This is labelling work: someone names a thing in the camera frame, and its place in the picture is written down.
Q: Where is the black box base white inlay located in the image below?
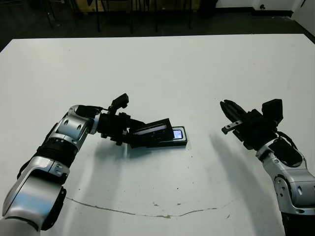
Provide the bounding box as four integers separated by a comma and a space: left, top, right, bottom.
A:
147, 125, 189, 148

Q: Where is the black box lid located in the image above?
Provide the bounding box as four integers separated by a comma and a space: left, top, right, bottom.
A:
127, 118, 173, 149

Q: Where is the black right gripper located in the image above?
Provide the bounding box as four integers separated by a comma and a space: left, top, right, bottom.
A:
220, 99, 279, 151

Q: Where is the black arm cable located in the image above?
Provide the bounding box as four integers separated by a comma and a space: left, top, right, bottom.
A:
275, 131, 299, 151
85, 105, 111, 111

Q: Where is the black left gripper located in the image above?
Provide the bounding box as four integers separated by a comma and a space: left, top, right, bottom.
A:
97, 112, 147, 148

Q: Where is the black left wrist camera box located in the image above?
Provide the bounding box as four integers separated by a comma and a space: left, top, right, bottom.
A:
110, 92, 130, 116

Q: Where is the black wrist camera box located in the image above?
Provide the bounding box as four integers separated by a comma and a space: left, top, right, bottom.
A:
261, 98, 284, 126
110, 92, 130, 116

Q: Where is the black waste bin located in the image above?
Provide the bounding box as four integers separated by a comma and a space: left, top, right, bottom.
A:
199, 0, 219, 19

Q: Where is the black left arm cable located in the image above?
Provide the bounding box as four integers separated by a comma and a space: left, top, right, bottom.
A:
85, 105, 111, 111

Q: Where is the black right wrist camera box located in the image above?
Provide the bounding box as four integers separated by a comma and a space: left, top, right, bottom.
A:
261, 98, 284, 126

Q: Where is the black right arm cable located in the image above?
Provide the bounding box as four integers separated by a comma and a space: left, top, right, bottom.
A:
275, 131, 299, 151

